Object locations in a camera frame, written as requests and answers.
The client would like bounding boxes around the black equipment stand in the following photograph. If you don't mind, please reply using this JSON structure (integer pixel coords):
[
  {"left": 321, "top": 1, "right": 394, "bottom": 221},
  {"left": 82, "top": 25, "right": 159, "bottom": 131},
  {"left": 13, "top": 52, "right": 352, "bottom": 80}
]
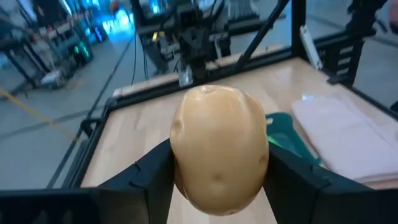
[{"left": 326, "top": 0, "right": 388, "bottom": 85}]

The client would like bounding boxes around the tan toy potato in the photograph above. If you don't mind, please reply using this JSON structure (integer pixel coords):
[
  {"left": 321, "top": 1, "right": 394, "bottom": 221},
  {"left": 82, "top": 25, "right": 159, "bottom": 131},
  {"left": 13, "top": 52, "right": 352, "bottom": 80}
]
[{"left": 169, "top": 84, "right": 270, "bottom": 217}]

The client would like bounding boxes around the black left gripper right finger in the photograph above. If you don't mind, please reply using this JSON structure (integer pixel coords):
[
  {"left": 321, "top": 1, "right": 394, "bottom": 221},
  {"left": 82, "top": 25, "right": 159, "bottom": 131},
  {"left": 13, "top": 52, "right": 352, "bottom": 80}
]
[{"left": 263, "top": 141, "right": 398, "bottom": 224}]

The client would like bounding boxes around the teal plastic basket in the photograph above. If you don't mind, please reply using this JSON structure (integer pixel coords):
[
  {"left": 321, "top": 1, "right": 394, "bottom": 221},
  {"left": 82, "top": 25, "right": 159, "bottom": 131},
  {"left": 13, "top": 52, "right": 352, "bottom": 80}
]
[{"left": 265, "top": 111, "right": 323, "bottom": 166}]

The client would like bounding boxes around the black aluminium table frame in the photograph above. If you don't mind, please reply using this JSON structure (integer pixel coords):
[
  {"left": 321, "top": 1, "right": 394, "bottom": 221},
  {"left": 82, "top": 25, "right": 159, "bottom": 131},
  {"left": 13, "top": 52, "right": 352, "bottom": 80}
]
[{"left": 46, "top": 0, "right": 398, "bottom": 190}]

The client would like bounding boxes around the folded beige cloth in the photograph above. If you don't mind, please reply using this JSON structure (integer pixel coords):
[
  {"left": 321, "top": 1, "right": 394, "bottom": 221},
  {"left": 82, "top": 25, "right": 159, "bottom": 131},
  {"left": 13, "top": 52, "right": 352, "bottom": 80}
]
[{"left": 291, "top": 94, "right": 398, "bottom": 184}]

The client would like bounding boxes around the thin black cable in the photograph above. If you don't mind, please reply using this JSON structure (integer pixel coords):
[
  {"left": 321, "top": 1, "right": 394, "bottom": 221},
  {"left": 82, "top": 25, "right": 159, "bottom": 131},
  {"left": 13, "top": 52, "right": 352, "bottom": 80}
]
[{"left": 130, "top": 30, "right": 139, "bottom": 85}]

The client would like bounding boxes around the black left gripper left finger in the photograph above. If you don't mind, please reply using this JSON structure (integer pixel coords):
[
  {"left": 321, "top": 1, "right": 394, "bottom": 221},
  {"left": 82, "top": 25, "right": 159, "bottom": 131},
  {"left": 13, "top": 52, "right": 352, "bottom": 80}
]
[{"left": 0, "top": 138, "right": 175, "bottom": 224}]

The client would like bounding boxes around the silver metal bracket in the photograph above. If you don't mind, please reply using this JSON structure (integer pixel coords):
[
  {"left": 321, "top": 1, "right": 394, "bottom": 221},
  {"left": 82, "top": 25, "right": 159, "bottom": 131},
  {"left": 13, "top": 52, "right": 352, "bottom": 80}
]
[{"left": 300, "top": 24, "right": 323, "bottom": 71}]

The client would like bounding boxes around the cluttered workbench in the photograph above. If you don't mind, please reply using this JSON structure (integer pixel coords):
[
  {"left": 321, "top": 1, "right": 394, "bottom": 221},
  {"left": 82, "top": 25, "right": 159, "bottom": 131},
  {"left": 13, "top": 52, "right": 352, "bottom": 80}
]
[{"left": 0, "top": 0, "right": 94, "bottom": 94}]

